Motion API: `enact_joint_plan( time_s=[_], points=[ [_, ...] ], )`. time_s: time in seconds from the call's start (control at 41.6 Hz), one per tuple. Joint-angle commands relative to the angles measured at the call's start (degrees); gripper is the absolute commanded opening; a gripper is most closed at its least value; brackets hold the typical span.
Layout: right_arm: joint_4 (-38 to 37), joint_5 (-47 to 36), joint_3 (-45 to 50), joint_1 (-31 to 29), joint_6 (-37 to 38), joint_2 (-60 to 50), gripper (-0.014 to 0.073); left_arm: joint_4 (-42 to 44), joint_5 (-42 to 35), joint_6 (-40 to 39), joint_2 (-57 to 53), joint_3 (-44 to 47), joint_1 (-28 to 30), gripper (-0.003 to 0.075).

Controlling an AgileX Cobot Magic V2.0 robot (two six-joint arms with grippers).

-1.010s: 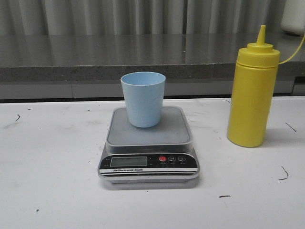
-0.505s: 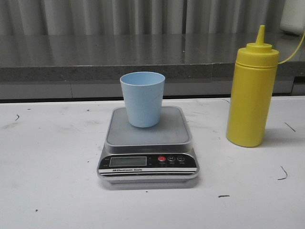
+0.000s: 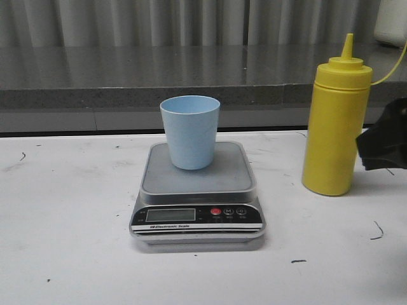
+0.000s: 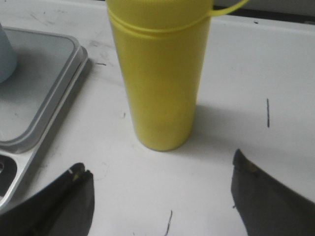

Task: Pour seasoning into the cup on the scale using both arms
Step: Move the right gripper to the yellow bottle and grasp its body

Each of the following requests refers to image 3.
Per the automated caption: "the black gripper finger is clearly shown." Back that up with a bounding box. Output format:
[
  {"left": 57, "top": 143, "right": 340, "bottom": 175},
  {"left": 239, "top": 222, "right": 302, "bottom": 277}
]
[{"left": 356, "top": 98, "right": 406, "bottom": 171}]

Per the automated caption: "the yellow squeeze bottle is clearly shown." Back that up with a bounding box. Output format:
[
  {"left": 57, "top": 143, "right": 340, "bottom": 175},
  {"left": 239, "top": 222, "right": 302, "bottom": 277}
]
[{"left": 302, "top": 33, "right": 375, "bottom": 196}]

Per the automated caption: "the light blue plastic cup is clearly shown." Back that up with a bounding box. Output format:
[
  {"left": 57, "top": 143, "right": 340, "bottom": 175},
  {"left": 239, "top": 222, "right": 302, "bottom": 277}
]
[{"left": 160, "top": 95, "right": 220, "bottom": 170}]

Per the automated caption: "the silver electronic kitchen scale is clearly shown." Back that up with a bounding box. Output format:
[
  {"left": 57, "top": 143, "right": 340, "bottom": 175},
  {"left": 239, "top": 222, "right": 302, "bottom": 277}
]
[{"left": 129, "top": 141, "right": 266, "bottom": 253}]

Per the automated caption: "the white container in background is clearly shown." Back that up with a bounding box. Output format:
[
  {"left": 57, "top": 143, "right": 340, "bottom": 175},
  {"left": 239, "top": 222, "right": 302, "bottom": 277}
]
[{"left": 373, "top": 0, "right": 406, "bottom": 48}]

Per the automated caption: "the grey stone counter shelf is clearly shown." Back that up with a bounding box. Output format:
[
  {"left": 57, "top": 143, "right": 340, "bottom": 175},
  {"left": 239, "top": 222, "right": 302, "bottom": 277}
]
[{"left": 0, "top": 44, "right": 407, "bottom": 111}]

